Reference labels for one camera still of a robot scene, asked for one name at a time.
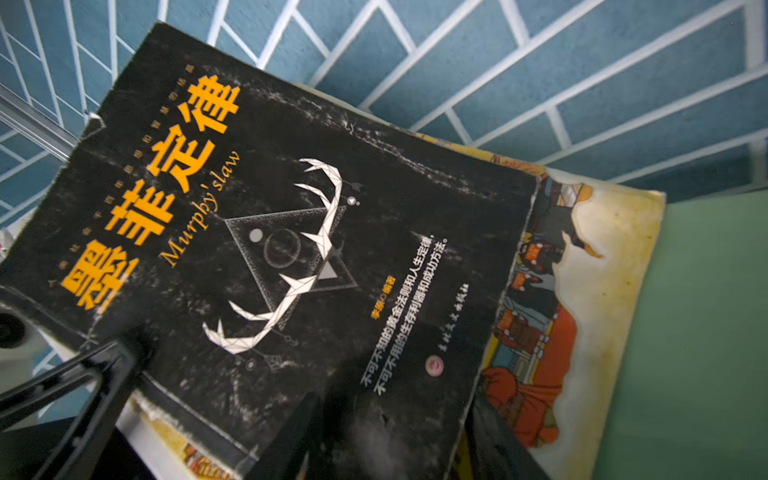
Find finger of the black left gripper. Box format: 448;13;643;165
1;338;150;479

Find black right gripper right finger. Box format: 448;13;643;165
466;393;549;480

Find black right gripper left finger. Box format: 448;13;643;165
243;392;321;480

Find yellow history book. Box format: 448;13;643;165
137;83;667;480

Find black slipcase box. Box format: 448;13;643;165
1;23;538;479

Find green metal bookshelf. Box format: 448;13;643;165
593;191;767;479

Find left aluminium corner post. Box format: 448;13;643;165
1;86;77;162

